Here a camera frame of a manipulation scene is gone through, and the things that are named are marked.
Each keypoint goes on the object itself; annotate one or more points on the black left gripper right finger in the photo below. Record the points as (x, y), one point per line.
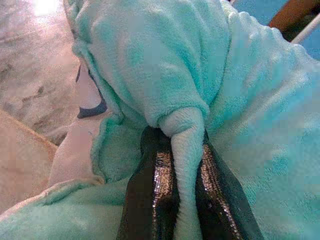
(220, 200)

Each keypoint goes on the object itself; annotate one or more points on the thin white rod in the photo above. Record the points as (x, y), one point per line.
(306, 31)

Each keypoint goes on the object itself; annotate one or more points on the beige furniture edge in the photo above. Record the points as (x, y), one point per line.
(20, 160)

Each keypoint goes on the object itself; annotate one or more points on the brown wooden furniture piece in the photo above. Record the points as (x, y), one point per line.
(292, 17)

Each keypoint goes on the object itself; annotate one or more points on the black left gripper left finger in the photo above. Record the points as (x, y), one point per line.
(152, 190)

